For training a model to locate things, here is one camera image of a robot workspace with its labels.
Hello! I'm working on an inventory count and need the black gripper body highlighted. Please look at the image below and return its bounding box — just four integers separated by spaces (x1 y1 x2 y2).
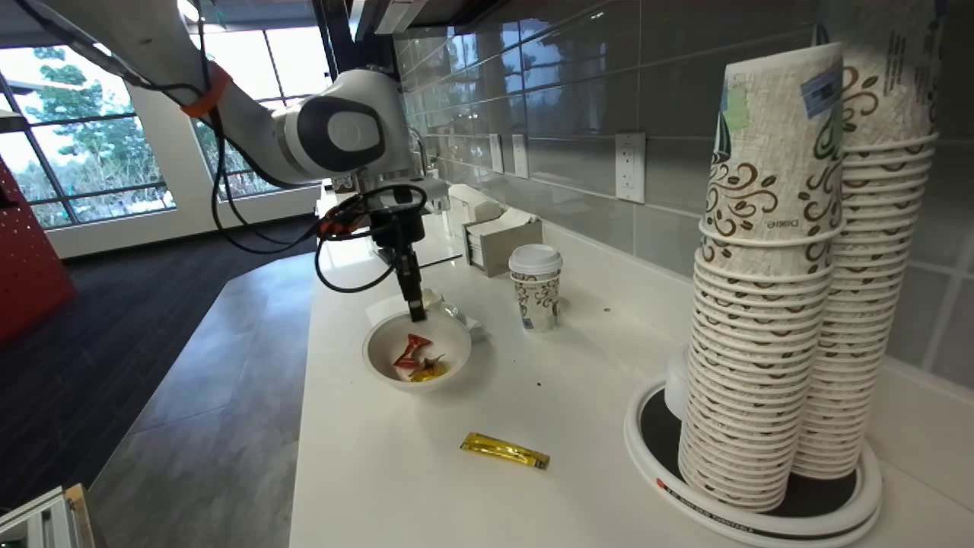
367 184 429 270

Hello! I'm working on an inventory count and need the red candy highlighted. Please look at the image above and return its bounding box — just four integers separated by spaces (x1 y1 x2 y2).
393 333 438 377

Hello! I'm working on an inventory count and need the white foam bowl plate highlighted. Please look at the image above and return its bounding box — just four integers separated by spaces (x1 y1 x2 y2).
365 309 474 392

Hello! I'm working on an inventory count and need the small yellow candy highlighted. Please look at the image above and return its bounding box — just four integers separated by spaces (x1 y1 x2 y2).
408 357 454 386

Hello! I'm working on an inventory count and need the printed paper cup with lid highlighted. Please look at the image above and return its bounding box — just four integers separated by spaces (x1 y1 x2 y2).
504 240 565 335

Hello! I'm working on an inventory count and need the long yellow packet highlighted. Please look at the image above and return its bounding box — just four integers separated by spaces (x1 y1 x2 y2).
457 429 554 473

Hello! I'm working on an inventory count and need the large window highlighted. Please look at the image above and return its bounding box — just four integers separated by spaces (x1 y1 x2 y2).
0 41 176 229
176 19 339 201

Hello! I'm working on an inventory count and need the paper cup stack blue label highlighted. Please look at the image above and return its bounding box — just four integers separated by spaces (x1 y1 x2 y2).
677 38 845 513

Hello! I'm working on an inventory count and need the red cabinet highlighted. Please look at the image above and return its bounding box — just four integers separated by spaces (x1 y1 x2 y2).
0 154 75 345

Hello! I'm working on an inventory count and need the white panel with wood edge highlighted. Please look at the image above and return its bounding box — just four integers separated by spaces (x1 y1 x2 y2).
0 485 100 548

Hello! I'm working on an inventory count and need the round black cup tray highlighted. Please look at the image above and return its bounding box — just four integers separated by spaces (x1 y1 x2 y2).
622 377 885 548

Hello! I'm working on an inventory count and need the printed paper cup stack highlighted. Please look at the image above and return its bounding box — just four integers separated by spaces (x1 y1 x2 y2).
787 0 940 482

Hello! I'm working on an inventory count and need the orange cable strap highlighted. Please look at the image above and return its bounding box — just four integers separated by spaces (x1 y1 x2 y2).
184 61 237 122

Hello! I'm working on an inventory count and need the white wall outlet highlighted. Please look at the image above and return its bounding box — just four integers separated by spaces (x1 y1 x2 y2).
613 131 648 204

